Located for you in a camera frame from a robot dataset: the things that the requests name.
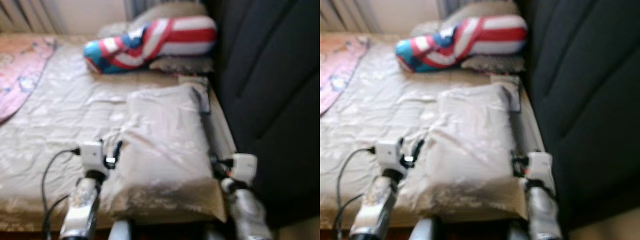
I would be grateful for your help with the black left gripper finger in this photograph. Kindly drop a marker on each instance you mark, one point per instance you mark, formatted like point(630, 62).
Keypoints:
point(103, 147)
point(402, 146)
point(418, 147)
point(118, 149)

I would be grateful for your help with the pink cartoon bear blanket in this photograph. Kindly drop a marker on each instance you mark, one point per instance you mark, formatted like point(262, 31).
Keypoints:
point(22, 75)
point(340, 70)

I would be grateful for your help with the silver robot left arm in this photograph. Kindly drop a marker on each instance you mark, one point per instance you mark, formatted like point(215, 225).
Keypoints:
point(375, 205)
point(82, 205)

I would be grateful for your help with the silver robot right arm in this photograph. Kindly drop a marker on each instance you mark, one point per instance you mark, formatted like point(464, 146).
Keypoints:
point(247, 210)
point(542, 210)

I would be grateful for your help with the grey floral bed sheet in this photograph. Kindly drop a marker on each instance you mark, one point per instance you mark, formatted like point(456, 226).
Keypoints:
point(390, 110)
point(75, 115)

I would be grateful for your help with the white rolled bedding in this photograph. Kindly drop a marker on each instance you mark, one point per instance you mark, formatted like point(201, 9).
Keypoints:
point(192, 82)
point(505, 82)

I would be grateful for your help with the grey textured pillow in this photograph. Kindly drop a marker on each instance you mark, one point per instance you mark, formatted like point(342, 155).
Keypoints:
point(112, 30)
point(175, 12)
point(495, 65)
point(425, 29)
point(185, 65)
point(485, 11)

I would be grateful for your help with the black upholstered sofa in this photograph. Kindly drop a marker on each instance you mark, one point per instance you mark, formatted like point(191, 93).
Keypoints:
point(585, 75)
point(270, 75)

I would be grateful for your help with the red white blue striped pillow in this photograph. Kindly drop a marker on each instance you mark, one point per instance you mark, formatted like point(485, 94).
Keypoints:
point(165, 40)
point(475, 40)

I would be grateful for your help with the grey striped curtain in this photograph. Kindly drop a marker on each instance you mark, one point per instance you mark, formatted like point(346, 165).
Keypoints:
point(452, 7)
point(350, 15)
point(142, 7)
point(30, 15)

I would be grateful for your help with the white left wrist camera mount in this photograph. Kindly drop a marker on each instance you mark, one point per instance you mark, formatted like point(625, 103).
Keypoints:
point(91, 156)
point(387, 156)

